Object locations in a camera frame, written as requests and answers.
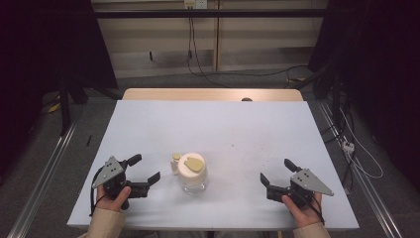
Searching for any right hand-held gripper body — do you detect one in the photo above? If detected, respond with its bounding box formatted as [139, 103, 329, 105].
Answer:
[265, 168, 335, 210]

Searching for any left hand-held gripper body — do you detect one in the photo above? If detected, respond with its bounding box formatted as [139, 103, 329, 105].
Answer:
[91, 156, 151, 211]

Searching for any glass jar with cream lid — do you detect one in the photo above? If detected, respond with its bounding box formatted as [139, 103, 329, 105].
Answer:
[169, 152, 208, 195]

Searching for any person's left hand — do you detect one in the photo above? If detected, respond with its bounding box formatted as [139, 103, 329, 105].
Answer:
[95, 185, 133, 213]

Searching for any person's right hand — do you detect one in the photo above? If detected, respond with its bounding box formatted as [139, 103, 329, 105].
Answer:
[281, 192, 324, 229]

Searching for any white power strip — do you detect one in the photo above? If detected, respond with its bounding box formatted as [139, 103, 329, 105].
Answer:
[341, 140, 357, 155]

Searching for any white board mat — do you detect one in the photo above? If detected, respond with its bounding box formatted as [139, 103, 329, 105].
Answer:
[66, 99, 361, 231]

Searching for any black metal stand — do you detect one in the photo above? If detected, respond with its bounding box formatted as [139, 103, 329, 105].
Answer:
[57, 72, 122, 137]

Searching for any wooden table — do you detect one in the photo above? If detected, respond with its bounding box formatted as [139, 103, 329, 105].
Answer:
[122, 87, 304, 102]

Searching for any yellow floor tape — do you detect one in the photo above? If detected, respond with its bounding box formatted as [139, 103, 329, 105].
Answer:
[47, 94, 62, 114]

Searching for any black curtain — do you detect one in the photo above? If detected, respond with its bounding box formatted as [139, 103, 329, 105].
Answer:
[308, 0, 420, 194]
[0, 0, 119, 181]

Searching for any black horizontal bar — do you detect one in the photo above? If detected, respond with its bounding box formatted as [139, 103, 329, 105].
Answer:
[93, 8, 332, 20]

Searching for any left hand-held gripper black cable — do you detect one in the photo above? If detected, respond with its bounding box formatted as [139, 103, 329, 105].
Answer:
[89, 167, 109, 217]

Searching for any hand-held gripper black cable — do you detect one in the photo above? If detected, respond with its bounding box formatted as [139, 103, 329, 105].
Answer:
[307, 197, 326, 226]
[89, 167, 109, 217]

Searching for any right hand-held gripper black cable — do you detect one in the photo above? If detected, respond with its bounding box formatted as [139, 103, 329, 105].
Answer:
[307, 197, 326, 226]

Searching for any aluminium floor rail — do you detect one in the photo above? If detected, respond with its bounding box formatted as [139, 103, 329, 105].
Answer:
[6, 115, 83, 238]
[316, 98, 404, 238]

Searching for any white floor cable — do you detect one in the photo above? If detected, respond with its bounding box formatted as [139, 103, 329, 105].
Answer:
[338, 107, 385, 180]

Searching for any black cable bundle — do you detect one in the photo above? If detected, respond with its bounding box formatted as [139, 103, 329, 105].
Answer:
[320, 70, 357, 186]

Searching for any black floor cable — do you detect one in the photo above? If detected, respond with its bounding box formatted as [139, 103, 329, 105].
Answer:
[197, 64, 310, 79]

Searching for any black hanging wall cable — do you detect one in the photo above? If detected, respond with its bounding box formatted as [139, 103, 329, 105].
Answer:
[185, 16, 232, 89]

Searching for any wooden wall post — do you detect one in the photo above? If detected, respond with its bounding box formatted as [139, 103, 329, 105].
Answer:
[212, 0, 222, 72]

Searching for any white wall socket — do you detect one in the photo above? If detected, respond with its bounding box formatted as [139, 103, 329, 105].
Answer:
[183, 0, 209, 10]

